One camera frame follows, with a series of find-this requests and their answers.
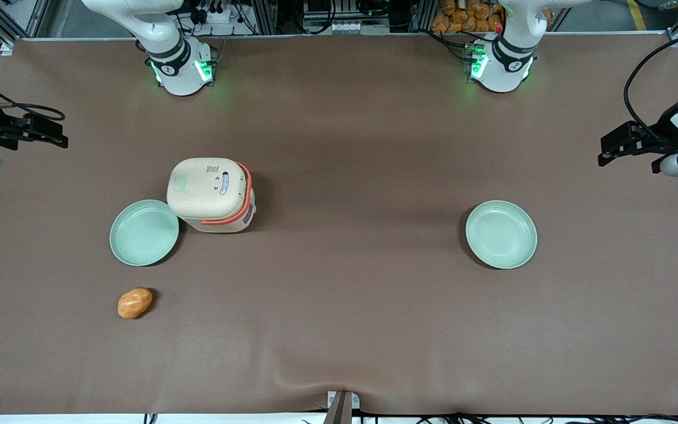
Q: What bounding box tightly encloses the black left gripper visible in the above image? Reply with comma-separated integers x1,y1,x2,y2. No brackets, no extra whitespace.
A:
597,111,678,167

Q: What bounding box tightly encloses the beige rice cooker orange handle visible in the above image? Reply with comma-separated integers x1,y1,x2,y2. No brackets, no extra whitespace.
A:
167,157,257,234

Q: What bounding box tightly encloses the pale green plate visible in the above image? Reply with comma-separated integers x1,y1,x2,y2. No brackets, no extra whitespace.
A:
109,199,180,267
465,200,539,270

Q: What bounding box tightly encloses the orange bread roll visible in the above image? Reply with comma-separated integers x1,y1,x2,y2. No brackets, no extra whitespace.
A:
117,286,154,320

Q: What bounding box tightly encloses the bag of orange bread rolls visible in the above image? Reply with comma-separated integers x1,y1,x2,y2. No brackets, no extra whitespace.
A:
431,0,506,34

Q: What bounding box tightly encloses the white power strip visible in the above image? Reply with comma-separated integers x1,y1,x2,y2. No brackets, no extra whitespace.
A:
197,5,241,25

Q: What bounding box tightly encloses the brown table mat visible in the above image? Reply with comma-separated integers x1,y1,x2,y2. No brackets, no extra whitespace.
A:
0,32,678,416

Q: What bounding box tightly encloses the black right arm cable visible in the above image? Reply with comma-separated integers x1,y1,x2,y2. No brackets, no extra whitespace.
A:
0,67,67,122

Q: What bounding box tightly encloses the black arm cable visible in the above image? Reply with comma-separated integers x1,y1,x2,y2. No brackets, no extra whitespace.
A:
0,67,67,122
623,28,678,149

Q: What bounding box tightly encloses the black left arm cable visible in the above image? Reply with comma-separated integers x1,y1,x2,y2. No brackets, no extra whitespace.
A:
623,28,678,149

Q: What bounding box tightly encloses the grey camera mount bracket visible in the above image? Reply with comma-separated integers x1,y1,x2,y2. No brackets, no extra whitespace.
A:
324,390,361,424

